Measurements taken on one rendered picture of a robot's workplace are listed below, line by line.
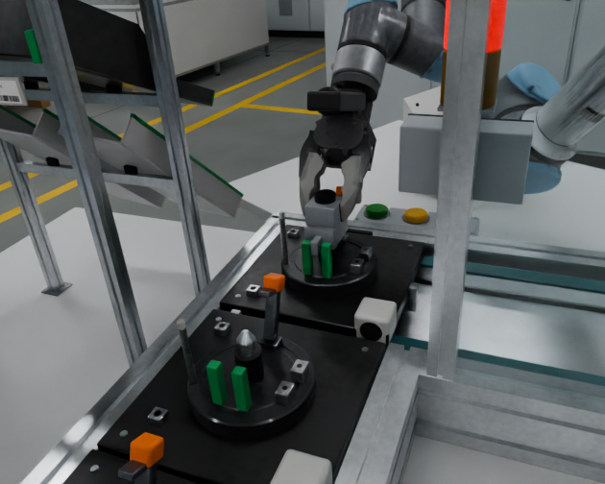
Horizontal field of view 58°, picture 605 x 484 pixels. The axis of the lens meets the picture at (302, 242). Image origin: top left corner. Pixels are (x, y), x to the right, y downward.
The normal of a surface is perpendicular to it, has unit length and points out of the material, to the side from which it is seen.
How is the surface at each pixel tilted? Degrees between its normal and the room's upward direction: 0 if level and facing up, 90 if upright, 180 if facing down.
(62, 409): 0
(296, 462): 0
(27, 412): 0
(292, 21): 90
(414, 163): 90
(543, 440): 90
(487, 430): 90
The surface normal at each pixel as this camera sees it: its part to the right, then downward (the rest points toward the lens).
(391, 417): -0.06, -0.87
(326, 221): -0.37, 0.48
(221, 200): 0.85, 0.22
